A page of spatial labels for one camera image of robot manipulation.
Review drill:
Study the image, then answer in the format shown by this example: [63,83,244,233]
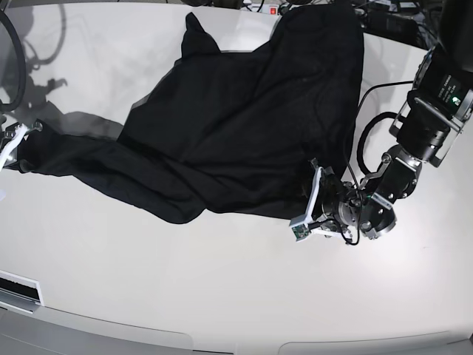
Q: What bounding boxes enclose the white power strip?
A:
[255,4,280,16]

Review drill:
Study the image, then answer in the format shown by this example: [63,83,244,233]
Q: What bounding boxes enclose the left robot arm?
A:
[290,1,472,246]

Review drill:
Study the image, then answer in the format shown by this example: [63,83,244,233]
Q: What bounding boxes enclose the black t-shirt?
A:
[14,1,364,224]

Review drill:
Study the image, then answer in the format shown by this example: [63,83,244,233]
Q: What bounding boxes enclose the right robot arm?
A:
[1,10,43,170]

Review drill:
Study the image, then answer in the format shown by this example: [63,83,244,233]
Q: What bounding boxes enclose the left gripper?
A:
[304,158,367,239]

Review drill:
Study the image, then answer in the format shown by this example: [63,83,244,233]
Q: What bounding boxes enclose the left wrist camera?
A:
[289,217,311,242]

